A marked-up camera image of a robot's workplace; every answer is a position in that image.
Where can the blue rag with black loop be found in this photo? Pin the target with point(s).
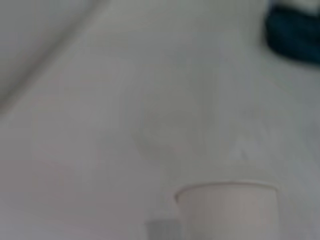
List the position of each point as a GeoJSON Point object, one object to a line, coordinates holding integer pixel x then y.
{"type": "Point", "coordinates": [295, 32]}

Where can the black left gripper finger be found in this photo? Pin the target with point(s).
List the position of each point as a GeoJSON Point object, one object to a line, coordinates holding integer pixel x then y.
{"type": "Point", "coordinates": [163, 231]}

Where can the white paper cup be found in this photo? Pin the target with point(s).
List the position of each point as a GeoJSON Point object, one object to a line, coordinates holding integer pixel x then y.
{"type": "Point", "coordinates": [227, 215]}

